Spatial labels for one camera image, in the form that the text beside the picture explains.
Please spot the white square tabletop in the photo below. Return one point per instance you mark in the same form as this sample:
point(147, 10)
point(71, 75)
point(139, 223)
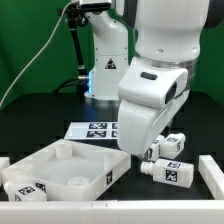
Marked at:
point(70, 171)

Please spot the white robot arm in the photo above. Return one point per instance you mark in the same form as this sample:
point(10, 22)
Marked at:
point(146, 62)

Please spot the white fiducial marker sheet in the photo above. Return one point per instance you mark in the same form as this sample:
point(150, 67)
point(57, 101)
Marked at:
point(91, 130)

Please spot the white front wall rail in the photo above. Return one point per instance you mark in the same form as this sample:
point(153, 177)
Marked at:
point(113, 212)

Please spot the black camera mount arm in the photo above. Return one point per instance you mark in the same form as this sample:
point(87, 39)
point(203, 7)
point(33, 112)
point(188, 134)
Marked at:
point(75, 18)

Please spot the camera on mount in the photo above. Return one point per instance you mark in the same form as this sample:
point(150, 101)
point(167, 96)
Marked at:
point(95, 4)

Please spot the white right wall block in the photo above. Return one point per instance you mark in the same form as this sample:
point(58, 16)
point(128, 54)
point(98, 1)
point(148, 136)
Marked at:
point(212, 175)

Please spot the white wall block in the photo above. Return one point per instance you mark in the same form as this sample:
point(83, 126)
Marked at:
point(212, 175)
point(4, 163)

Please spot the white left wall block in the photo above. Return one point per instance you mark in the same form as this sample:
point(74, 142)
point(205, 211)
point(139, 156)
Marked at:
point(4, 163)

